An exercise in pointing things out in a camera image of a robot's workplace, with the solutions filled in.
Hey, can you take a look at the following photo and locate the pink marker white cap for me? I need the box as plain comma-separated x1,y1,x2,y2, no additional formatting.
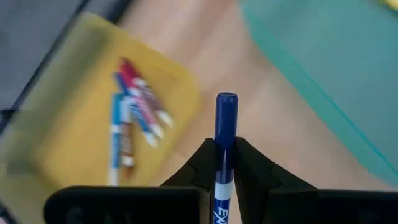
119,60,165,139

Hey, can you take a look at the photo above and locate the green translucent bin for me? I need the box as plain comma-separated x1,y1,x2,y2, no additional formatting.
238,0,398,188

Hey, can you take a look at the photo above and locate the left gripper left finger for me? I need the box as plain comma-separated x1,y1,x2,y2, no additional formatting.
43,138,217,224

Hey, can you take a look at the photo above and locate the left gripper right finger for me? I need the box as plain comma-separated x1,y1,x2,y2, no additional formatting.
233,136,398,224

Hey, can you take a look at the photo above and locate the yellow translucent bin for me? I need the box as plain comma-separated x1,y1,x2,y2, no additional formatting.
0,11,202,224

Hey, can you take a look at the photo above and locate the blue capped white marker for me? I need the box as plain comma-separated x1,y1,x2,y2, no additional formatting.
213,91,239,224

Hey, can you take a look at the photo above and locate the black aluminium table frame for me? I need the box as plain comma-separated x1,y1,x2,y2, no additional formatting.
0,0,94,133

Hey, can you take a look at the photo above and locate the dark red capped marker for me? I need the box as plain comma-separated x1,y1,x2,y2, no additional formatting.
123,57,174,128

